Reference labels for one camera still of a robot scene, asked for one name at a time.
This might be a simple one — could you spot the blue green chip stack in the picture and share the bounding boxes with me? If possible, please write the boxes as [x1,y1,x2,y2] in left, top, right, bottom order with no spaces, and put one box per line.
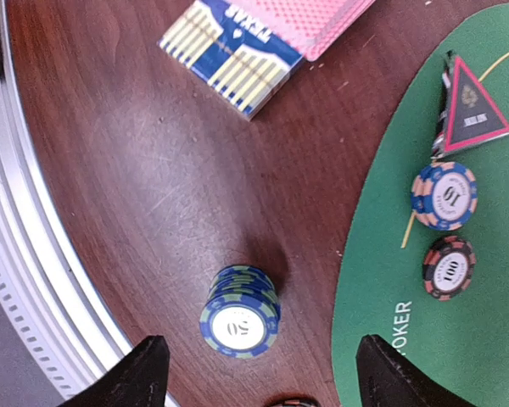
[199,265,282,360]

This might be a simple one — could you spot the red black 100 chip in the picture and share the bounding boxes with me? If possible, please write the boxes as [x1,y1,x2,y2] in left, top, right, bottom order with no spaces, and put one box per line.
[422,235,477,301]

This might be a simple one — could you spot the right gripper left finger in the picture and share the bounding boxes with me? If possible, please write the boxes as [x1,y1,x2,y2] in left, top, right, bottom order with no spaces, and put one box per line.
[63,335,170,407]

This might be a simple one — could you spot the aluminium front rail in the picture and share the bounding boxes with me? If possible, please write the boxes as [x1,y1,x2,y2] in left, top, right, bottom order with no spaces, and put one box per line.
[0,1,132,402]

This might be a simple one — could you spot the blue pink chips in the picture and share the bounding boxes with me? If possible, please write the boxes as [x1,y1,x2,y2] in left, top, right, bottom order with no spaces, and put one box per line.
[411,162,478,231]

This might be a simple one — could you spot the red black chip stack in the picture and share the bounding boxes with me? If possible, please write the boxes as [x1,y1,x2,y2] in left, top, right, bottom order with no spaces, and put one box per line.
[266,397,320,407]

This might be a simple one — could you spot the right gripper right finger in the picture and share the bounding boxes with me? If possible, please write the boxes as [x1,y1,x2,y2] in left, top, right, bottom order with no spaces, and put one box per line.
[355,335,471,407]

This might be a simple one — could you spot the round green poker mat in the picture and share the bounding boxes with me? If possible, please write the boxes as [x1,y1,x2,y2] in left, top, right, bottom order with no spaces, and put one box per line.
[333,3,509,406]

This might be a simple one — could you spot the black red triangular button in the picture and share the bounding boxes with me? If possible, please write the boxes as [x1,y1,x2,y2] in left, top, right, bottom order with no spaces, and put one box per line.
[431,51,509,159]

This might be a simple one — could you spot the blue yellow card box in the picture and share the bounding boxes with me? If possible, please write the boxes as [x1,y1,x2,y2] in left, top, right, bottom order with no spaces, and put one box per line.
[159,1,304,120]

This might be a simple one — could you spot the pink backed card deck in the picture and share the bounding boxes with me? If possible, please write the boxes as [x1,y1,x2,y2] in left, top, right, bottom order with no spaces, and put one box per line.
[245,0,377,63]

